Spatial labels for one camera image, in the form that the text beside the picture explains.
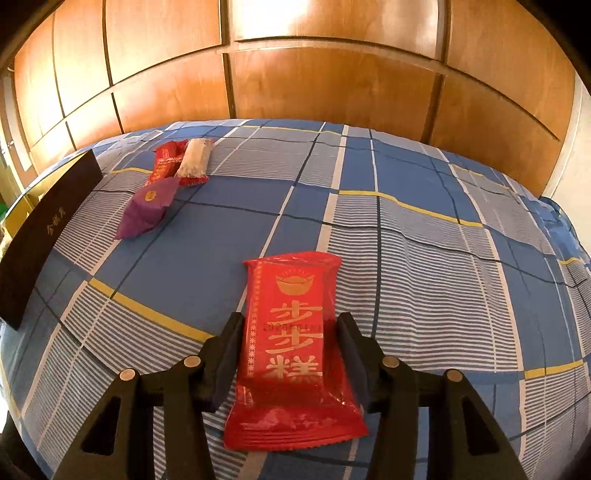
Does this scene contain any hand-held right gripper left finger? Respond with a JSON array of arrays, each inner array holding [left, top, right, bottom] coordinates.
[[62, 312, 245, 480]]

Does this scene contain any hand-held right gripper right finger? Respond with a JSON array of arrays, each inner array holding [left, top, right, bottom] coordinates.
[[335, 312, 527, 480]]

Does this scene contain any large bright red snack packet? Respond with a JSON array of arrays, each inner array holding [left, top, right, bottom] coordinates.
[[223, 251, 369, 452]]

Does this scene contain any purple snack packet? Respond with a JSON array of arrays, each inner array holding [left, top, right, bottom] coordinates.
[[114, 176, 181, 241]]

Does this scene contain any red bar packet gold writing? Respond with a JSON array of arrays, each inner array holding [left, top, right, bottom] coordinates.
[[148, 140, 187, 186]]

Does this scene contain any clear grain bar packet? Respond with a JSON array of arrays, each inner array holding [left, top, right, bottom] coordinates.
[[175, 137, 216, 180]]

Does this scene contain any black and gold tin box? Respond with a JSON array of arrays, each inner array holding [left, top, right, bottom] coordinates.
[[0, 150, 105, 331]]

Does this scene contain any wooden panelled wardrobe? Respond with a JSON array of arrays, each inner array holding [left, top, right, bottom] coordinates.
[[9, 0, 579, 197]]

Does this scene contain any wooden door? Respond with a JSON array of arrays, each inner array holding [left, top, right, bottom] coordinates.
[[0, 76, 29, 204]]

